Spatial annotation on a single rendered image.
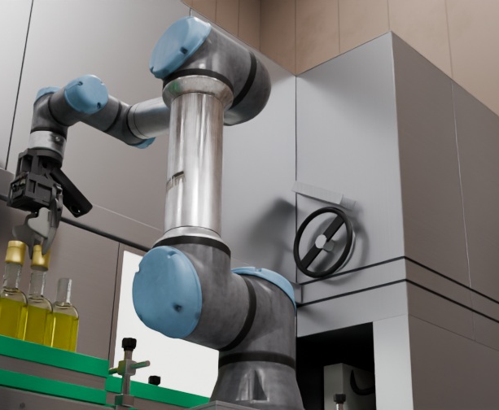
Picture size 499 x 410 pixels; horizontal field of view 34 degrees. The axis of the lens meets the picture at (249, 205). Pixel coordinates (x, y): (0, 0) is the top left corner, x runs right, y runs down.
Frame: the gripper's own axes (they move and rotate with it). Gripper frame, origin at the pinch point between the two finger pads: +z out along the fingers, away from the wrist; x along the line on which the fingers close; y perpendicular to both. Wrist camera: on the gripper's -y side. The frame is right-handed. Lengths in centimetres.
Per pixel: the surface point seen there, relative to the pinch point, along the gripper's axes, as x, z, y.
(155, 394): 3.2, 23.8, -28.1
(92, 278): -12.7, -2.7, -20.5
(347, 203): 1, -42, -95
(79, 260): -12.5, -5.9, -16.6
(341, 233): -1, -33, -95
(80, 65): -15, -57, -12
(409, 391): 18, 14, -96
